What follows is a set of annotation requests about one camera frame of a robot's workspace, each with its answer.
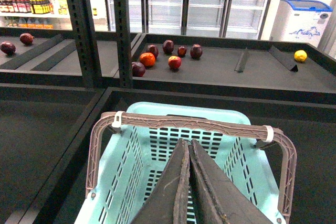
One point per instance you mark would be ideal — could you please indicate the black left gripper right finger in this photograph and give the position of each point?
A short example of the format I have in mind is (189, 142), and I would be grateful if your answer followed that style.
(215, 198)

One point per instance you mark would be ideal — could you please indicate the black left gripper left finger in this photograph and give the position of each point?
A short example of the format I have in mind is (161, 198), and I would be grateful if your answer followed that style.
(168, 201)

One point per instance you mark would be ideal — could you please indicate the light blue plastic basket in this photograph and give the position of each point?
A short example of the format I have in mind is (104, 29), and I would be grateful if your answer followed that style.
(134, 160)

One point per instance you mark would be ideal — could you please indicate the red yellow apple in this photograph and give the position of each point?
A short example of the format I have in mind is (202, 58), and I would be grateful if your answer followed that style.
(174, 62)

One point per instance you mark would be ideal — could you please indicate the dark red apple front left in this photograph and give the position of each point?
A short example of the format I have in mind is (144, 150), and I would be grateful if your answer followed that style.
(138, 69)

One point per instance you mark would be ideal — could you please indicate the dark red apple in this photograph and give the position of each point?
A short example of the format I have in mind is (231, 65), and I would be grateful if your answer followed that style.
(138, 69)
(168, 47)
(196, 51)
(153, 49)

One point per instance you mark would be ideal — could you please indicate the dark red apple back right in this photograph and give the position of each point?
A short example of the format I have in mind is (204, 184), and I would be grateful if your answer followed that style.
(196, 51)

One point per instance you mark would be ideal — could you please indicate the small red apple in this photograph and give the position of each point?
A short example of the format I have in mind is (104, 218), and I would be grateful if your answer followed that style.
(182, 50)

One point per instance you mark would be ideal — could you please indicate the dark red apple back left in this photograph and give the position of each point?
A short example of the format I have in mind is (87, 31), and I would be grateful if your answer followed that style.
(153, 49)

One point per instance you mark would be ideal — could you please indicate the dark red apple back middle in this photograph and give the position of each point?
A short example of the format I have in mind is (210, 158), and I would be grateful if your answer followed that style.
(168, 47)

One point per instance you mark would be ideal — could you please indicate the orange fruit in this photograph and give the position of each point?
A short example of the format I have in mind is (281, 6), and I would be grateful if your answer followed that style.
(147, 59)

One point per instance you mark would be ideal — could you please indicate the black triangular shelf divider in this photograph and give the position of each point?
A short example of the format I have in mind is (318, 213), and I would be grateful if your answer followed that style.
(285, 60)

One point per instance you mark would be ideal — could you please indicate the yellow lemon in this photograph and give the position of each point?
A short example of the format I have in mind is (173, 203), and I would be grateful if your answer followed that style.
(300, 56)

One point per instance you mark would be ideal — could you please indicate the glass door refrigerator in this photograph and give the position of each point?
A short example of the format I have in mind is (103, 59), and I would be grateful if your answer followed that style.
(243, 19)

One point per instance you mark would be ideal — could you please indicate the white blue chest freezer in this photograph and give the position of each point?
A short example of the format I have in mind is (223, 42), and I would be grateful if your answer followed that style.
(300, 21)

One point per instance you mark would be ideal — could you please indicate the dark red fruit left shelf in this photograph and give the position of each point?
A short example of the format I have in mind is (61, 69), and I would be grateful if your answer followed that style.
(26, 38)

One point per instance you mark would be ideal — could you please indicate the dark red fruit far left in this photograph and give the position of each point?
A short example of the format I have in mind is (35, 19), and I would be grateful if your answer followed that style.
(8, 48)

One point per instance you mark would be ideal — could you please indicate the grocery shelf with bottles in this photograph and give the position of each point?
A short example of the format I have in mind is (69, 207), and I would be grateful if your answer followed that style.
(40, 14)

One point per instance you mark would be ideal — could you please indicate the black shelf upright post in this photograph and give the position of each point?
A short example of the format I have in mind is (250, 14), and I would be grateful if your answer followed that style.
(85, 40)

